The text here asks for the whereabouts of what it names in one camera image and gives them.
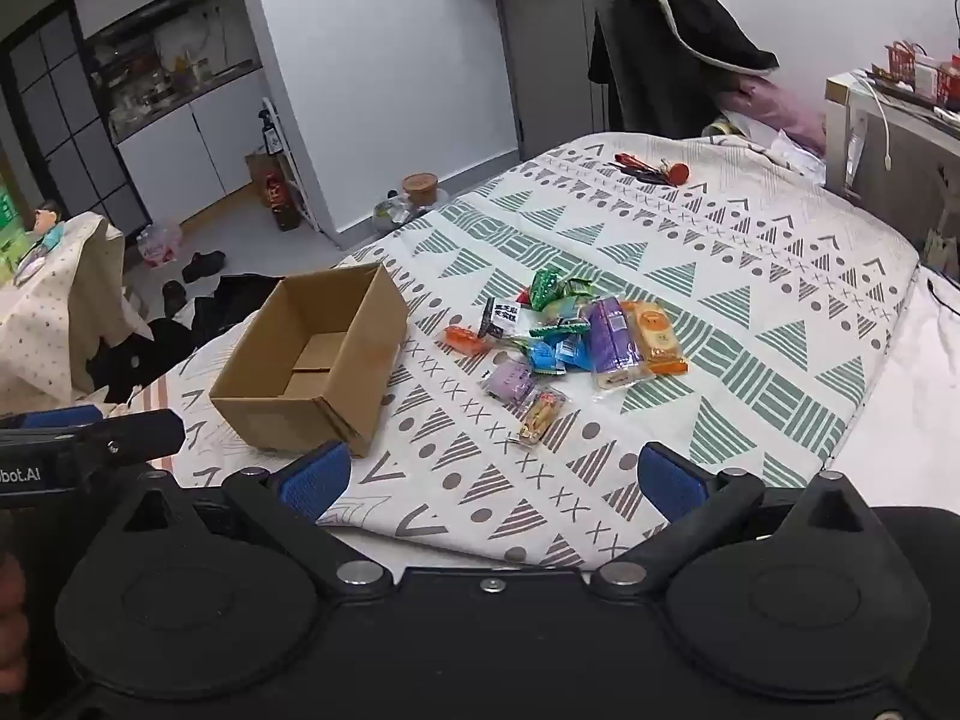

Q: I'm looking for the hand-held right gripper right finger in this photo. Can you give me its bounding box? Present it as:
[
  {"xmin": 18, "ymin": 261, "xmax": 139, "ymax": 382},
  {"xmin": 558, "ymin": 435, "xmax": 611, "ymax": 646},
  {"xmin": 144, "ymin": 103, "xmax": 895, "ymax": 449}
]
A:
[{"xmin": 587, "ymin": 442, "xmax": 880, "ymax": 597}]

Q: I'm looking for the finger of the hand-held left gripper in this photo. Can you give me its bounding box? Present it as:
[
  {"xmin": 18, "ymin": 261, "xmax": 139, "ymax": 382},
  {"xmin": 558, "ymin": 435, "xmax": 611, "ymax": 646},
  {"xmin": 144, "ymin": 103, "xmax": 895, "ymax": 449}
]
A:
[
  {"xmin": 71, "ymin": 410, "xmax": 186, "ymax": 470},
  {"xmin": 0, "ymin": 403, "xmax": 104, "ymax": 432}
]

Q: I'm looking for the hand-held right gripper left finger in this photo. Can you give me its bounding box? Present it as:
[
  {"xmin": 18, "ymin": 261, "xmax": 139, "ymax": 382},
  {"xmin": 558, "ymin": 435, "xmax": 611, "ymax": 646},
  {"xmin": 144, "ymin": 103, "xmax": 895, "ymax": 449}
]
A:
[{"xmin": 116, "ymin": 439, "xmax": 397, "ymax": 601}]

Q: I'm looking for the brown cardboard box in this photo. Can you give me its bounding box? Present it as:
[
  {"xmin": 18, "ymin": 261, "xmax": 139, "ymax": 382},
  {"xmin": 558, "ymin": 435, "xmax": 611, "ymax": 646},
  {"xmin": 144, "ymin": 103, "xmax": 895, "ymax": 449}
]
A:
[{"xmin": 208, "ymin": 262, "xmax": 410, "ymax": 458}]

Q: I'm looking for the white packet black label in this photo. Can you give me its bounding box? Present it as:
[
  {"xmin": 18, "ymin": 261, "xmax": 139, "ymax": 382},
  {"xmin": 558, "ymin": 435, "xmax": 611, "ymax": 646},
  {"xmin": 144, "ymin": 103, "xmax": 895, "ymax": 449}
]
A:
[{"xmin": 480, "ymin": 298, "xmax": 520, "ymax": 340}]

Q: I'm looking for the white dotted cloth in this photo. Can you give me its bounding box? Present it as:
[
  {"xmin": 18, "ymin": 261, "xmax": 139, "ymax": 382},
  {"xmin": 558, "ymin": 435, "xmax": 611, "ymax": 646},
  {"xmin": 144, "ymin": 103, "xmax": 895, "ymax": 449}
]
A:
[{"xmin": 0, "ymin": 211, "xmax": 155, "ymax": 413}]

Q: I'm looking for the clear packet brown snack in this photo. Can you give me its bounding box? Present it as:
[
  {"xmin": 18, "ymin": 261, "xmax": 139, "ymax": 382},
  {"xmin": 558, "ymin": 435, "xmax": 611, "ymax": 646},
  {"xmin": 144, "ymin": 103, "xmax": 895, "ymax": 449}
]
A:
[{"xmin": 516, "ymin": 388, "xmax": 568, "ymax": 447}]

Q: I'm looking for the orange bread packet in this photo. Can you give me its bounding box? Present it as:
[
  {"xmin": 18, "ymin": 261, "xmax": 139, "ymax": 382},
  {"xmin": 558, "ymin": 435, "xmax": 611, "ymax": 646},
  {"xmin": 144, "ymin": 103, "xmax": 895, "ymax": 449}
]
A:
[{"xmin": 621, "ymin": 300, "xmax": 689, "ymax": 377}]

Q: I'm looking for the large purple snack packet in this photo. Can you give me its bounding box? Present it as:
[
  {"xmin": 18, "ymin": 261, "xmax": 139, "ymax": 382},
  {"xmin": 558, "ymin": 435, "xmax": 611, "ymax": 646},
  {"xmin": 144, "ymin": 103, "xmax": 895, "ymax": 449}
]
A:
[{"xmin": 585, "ymin": 296, "xmax": 653, "ymax": 391}]

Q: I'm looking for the black clothes pile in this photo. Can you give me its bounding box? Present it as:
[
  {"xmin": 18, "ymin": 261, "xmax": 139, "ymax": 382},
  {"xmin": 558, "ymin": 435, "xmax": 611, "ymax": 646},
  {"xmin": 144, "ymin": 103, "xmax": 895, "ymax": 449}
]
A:
[{"xmin": 191, "ymin": 274, "xmax": 290, "ymax": 350}]

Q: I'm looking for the light blue snack packet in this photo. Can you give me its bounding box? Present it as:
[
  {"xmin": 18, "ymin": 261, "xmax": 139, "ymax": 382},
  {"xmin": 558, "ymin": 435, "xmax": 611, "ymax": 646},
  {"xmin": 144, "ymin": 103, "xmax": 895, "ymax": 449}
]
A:
[{"xmin": 523, "ymin": 341, "xmax": 567, "ymax": 377}]

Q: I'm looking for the toy figurine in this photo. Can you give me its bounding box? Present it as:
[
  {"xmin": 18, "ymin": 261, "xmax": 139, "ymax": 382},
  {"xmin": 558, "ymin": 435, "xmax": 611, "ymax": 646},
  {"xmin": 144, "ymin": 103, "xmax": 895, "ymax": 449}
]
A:
[{"xmin": 15, "ymin": 200, "xmax": 68, "ymax": 278}]

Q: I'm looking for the small lilac snack packet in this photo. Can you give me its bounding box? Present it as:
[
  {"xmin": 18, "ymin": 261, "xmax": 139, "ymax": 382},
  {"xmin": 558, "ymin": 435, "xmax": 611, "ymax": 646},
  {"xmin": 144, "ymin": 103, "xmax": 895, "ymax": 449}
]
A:
[{"xmin": 480, "ymin": 358, "xmax": 537, "ymax": 400}]

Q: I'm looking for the pink plastic bag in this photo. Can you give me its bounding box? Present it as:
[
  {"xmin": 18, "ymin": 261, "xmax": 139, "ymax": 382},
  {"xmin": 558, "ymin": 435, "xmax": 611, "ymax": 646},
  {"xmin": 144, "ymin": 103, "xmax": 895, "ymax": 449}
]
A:
[{"xmin": 139, "ymin": 221, "xmax": 185, "ymax": 269}]

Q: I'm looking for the green box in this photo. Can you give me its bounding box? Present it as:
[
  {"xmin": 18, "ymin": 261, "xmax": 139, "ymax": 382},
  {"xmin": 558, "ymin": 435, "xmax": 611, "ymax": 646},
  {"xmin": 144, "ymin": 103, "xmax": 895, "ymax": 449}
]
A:
[{"xmin": 0, "ymin": 180, "xmax": 31, "ymax": 278}]

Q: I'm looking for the small orange snack packet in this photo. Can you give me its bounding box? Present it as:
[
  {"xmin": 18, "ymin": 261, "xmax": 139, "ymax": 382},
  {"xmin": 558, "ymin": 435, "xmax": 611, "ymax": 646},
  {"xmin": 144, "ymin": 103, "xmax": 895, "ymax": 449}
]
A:
[{"xmin": 439, "ymin": 326, "xmax": 496, "ymax": 357}]

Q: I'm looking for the dark green snack packet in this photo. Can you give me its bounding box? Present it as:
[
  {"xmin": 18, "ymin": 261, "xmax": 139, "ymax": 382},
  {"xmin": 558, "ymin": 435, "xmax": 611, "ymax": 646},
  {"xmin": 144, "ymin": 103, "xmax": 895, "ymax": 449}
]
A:
[{"xmin": 529, "ymin": 270, "xmax": 571, "ymax": 310}]

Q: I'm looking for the patterned bed blanket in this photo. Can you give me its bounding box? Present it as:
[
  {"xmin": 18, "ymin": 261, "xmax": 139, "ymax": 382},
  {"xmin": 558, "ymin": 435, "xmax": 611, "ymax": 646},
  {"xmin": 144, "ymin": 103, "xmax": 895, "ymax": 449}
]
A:
[{"xmin": 150, "ymin": 131, "xmax": 922, "ymax": 571}]

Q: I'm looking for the white bed sheet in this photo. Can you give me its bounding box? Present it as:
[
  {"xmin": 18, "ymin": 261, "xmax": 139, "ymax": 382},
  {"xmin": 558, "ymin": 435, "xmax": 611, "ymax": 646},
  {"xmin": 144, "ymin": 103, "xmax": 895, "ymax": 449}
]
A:
[{"xmin": 821, "ymin": 262, "xmax": 960, "ymax": 518}]

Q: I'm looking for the black grid sliding door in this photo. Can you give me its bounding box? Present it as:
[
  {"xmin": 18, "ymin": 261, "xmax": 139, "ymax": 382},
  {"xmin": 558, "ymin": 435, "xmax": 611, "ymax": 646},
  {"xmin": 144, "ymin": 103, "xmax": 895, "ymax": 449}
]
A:
[{"xmin": 0, "ymin": 11, "xmax": 147, "ymax": 241}]

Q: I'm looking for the brown paper bag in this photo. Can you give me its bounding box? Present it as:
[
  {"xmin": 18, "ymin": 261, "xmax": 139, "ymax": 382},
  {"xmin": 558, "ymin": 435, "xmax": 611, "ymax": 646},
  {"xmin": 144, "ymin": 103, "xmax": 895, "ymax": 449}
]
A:
[{"xmin": 244, "ymin": 150, "xmax": 282, "ymax": 207}]

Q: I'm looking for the white lower cabinet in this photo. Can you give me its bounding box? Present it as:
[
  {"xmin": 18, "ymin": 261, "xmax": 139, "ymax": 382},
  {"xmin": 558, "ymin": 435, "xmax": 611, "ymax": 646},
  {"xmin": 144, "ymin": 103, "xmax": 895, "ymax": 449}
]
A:
[{"xmin": 116, "ymin": 71, "xmax": 282, "ymax": 218}]

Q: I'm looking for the key bunch red tag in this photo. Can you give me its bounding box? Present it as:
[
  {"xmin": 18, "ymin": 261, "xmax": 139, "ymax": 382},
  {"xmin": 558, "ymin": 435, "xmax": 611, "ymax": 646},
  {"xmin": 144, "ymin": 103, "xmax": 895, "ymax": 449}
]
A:
[{"xmin": 609, "ymin": 154, "xmax": 691, "ymax": 188}]

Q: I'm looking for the cluttered kitchen counter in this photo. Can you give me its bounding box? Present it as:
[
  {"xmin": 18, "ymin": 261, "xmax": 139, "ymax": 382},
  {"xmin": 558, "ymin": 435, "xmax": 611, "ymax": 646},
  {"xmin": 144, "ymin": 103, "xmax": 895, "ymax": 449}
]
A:
[{"xmin": 86, "ymin": 7, "xmax": 263, "ymax": 143}]

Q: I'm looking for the pink cloth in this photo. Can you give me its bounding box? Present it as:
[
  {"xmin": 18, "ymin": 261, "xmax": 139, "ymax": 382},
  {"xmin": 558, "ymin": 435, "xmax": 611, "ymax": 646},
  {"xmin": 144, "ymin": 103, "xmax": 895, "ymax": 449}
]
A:
[{"xmin": 712, "ymin": 71, "xmax": 830, "ymax": 158}]

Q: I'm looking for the white desk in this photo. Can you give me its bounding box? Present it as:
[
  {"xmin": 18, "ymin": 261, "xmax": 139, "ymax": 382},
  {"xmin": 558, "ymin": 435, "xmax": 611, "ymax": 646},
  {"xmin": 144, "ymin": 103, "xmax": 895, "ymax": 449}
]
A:
[{"xmin": 825, "ymin": 71, "xmax": 960, "ymax": 241}]

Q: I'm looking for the grey door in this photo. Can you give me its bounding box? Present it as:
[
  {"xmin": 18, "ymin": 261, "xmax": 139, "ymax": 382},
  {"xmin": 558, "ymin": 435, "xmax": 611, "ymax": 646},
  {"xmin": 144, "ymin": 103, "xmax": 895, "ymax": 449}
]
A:
[{"xmin": 495, "ymin": 0, "xmax": 608, "ymax": 166}]

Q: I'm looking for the black jacket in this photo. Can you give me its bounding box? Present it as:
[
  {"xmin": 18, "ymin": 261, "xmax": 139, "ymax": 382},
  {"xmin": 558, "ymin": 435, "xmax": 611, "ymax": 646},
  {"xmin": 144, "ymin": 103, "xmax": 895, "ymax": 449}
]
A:
[{"xmin": 589, "ymin": 0, "xmax": 781, "ymax": 91}]

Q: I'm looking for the red box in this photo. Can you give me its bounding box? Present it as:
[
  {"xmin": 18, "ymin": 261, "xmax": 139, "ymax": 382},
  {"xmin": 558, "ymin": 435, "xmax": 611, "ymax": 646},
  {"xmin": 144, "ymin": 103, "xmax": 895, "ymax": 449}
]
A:
[{"xmin": 885, "ymin": 41, "xmax": 938, "ymax": 87}]

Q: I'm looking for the white cable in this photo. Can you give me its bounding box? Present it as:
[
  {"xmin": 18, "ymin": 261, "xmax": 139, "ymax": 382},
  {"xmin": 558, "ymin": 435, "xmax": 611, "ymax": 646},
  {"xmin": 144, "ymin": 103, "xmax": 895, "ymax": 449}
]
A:
[{"xmin": 874, "ymin": 94, "xmax": 897, "ymax": 170}]

